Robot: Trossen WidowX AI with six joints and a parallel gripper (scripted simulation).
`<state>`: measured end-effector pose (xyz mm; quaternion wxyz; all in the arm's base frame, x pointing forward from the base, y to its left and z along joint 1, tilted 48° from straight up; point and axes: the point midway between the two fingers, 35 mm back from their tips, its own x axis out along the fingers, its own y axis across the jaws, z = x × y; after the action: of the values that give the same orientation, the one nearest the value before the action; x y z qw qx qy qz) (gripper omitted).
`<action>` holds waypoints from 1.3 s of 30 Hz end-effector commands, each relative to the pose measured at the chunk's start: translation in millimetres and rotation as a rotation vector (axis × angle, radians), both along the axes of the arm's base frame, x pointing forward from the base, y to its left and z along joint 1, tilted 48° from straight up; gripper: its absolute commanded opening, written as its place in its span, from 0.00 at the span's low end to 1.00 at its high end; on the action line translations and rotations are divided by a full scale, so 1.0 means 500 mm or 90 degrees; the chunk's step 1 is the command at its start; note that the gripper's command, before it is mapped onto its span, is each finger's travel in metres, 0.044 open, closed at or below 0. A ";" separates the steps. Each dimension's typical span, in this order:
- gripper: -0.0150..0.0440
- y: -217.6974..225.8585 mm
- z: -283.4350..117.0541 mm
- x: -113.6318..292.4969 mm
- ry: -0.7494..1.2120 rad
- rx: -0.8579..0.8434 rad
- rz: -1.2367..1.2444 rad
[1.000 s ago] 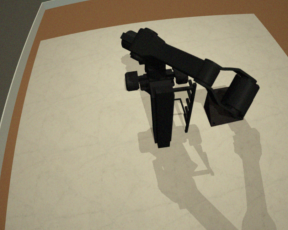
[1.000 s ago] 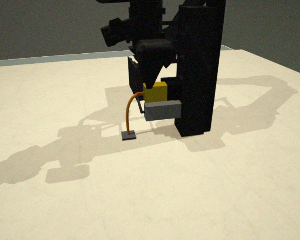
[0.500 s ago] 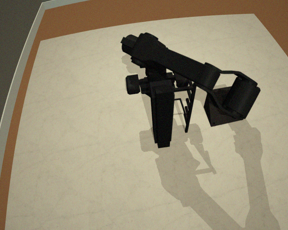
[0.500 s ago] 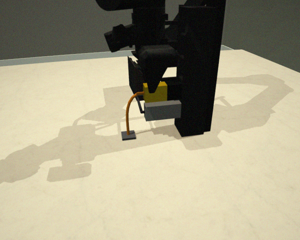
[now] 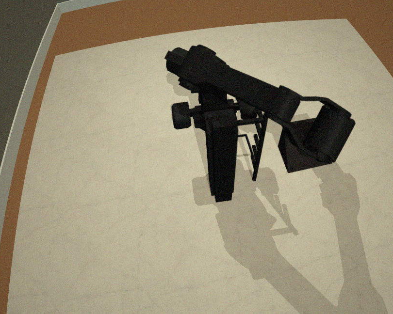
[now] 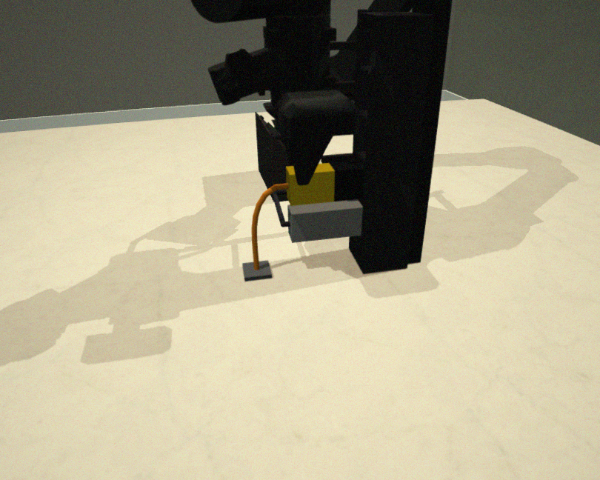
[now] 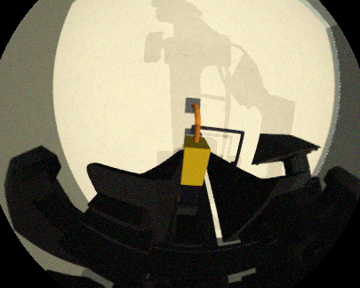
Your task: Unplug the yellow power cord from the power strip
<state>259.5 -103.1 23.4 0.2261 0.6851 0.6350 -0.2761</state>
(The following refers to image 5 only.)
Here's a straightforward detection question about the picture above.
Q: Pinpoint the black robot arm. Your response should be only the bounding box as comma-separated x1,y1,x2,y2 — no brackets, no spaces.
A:
164,45,356,164

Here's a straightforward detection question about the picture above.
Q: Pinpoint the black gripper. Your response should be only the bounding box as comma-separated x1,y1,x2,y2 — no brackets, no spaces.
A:
171,91,258,131

